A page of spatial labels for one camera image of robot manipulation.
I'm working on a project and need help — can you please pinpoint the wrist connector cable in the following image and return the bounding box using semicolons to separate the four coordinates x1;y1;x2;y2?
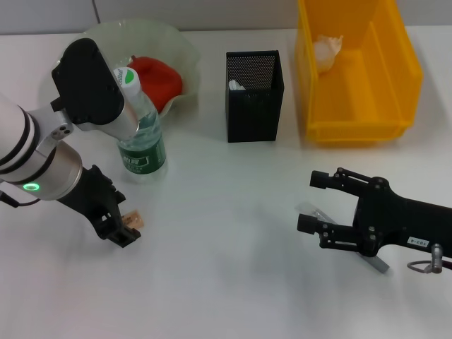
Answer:
405;243;452;275
0;189;43;209

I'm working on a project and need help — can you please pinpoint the right wrist connector cable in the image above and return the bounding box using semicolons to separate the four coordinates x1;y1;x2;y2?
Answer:
405;243;452;275

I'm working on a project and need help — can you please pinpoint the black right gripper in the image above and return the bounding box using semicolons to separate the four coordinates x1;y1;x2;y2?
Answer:
297;167;452;258

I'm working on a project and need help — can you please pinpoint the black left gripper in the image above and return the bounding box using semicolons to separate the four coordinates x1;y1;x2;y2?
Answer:
56;164;143;250

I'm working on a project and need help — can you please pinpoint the clear water bottle green label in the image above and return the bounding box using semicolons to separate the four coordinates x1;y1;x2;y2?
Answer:
112;66;167;184

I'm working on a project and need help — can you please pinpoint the small tan eraser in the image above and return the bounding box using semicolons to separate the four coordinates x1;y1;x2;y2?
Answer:
121;210;145;230

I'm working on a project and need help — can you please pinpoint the clear pen with grey end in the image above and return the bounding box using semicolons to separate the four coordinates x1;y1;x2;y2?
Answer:
296;201;391;273

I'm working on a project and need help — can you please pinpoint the white paper ball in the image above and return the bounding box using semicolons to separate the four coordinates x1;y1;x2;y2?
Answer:
313;33;345;74

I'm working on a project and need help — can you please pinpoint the black mesh pen holder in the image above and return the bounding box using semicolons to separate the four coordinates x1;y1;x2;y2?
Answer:
225;49;285;143

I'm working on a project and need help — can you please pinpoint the yellow plastic storage bin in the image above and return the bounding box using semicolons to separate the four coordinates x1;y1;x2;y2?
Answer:
295;0;424;146

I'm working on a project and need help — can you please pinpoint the red-orange mandarin orange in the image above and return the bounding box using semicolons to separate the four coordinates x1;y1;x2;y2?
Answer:
126;55;184;114

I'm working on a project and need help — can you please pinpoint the left wrist connector cable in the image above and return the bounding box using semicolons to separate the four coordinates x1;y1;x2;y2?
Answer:
0;189;43;209

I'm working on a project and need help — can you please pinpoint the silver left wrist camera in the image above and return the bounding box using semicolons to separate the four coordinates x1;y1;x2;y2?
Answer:
51;37;141;138

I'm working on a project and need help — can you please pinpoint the pale green glass fruit plate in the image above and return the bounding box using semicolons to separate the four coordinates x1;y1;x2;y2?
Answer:
56;19;203;125

